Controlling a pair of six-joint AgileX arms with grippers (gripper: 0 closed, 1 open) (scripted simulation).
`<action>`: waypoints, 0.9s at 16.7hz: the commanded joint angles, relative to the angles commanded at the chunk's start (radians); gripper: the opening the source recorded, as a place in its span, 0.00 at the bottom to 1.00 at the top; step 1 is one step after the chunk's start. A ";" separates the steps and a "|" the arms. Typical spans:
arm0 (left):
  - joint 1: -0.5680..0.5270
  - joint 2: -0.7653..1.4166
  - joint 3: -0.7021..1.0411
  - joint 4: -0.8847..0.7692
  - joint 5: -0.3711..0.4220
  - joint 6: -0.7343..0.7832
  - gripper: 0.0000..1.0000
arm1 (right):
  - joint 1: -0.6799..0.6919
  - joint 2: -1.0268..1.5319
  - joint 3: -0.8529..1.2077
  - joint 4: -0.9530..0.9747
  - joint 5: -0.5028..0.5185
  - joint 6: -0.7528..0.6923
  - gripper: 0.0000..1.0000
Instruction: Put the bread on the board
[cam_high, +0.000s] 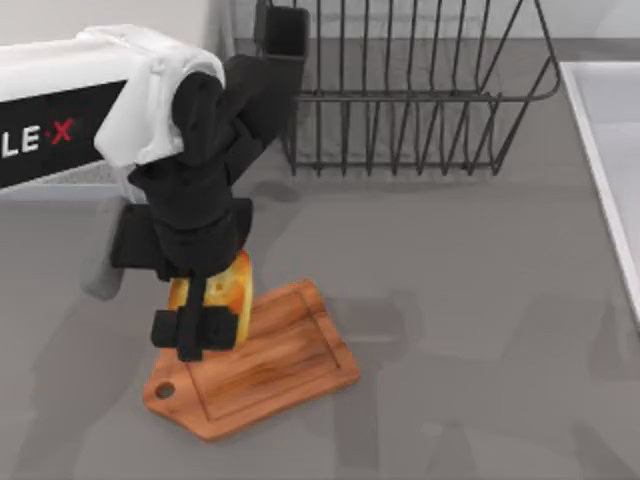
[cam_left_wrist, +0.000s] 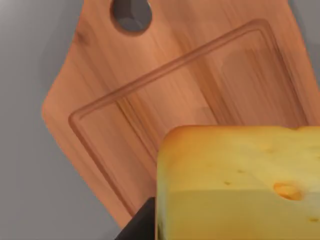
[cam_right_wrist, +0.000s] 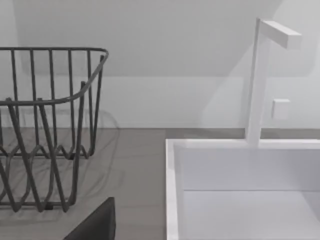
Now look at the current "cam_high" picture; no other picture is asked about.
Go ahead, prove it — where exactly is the round golden bread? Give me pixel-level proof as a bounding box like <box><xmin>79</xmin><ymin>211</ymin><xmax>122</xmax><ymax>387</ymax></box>
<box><xmin>168</xmin><ymin>248</ymin><xmax>257</xmax><ymax>347</ymax></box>

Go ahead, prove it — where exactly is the wooden cutting board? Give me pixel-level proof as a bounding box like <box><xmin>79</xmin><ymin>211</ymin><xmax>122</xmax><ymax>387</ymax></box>
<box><xmin>142</xmin><ymin>278</ymin><xmax>361</xmax><ymax>444</ymax></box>

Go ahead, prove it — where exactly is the white sink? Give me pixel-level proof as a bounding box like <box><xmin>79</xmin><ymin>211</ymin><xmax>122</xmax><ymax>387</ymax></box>
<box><xmin>559</xmin><ymin>61</ymin><xmax>640</xmax><ymax>335</ymax></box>

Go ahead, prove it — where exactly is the dark wire rack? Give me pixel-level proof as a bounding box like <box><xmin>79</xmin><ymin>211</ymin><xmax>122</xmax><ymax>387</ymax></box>
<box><xmin>254</xmin><ymin>0</ymin><xmax>561</xmax><ymax>178</ymax></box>

